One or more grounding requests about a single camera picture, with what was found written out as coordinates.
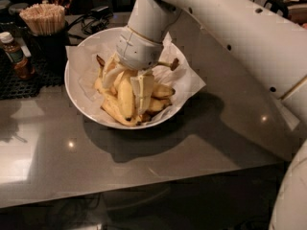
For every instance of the bundle of wooden stir sticks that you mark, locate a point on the bundle of wooden stir sticks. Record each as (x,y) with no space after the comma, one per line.
(44,19)

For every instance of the small jars with grey lids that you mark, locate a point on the small jars with grey lids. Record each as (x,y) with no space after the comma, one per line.
(10,20)

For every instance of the black power adapter with cables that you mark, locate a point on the black power adapter with cables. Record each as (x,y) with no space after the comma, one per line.
(93,21)

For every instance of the upper right yellow banana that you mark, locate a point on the upper right yellow banana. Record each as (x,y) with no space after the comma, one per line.
(162,91)

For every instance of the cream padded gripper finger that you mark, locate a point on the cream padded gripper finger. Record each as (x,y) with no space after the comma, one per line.
(111,70)
(142,86)

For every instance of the white rounded gripper body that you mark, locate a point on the white rounded gripper body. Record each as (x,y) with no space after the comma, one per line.
(138,51)

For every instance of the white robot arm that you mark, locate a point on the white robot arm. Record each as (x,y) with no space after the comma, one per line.
(272,48)

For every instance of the lower right yellow banana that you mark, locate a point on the lower right yellow banana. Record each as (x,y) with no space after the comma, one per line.
(157,105)

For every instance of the black wire condiment rack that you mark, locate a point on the black wire condiment rack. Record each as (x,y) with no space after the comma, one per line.
(293,10)

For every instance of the curved yellow banana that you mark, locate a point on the curved yellow banana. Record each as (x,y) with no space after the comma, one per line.
(125,96)

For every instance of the brown sauce bottle white cap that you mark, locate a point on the brown sauce bottle white cap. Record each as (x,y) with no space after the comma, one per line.
(20,63)

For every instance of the white round bowl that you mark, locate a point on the white round bowl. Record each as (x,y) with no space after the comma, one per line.
(80,106)

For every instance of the black stir stick cup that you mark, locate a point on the black stir stick cup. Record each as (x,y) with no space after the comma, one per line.
(53,48)

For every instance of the left long yellow banana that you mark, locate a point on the left long yellow banana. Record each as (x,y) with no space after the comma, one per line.
(110,103)

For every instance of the black rubber bar mat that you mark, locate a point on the black rubber bar mat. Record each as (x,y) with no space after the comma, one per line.
(12,87)

